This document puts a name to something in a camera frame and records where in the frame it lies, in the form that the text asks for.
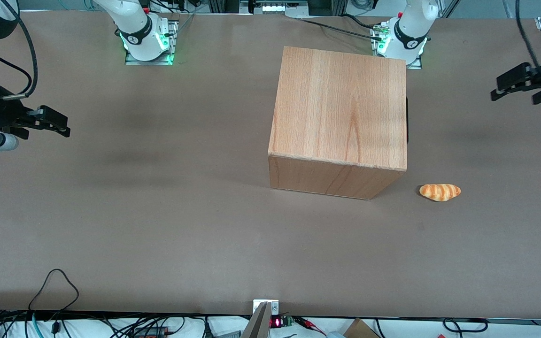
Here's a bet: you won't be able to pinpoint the brown cardboard piece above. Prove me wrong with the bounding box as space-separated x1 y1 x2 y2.
343 318 380 338

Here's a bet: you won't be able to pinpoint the wooden drawer cabinet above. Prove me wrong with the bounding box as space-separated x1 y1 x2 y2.
268 46 408 200

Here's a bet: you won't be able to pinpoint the black looped thin cable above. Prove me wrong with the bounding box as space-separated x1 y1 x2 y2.
28 269 80 329

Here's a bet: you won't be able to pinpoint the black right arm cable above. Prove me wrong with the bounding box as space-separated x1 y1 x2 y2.
0 0 39 100

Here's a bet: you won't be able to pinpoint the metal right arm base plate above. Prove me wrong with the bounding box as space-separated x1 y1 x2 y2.
125 19 180 66

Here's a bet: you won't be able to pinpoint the white power strip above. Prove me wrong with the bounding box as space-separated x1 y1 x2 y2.
250 0 309 15

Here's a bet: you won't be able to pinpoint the black cable on table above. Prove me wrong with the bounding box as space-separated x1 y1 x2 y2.
296 14 385 41

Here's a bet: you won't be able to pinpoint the red black probe leads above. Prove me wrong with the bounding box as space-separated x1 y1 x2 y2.
294 316 328 337

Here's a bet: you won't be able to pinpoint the black orange power adapter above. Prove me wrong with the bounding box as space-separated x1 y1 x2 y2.
132 326 169 338

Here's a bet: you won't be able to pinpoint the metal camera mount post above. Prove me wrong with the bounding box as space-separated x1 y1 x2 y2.
241 300 280 338

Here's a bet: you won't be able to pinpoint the black oval looped cable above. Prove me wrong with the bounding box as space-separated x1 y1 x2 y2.
442 318 489 334

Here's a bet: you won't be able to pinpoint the orange striped bread roll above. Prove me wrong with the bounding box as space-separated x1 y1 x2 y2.
419 184 462 202

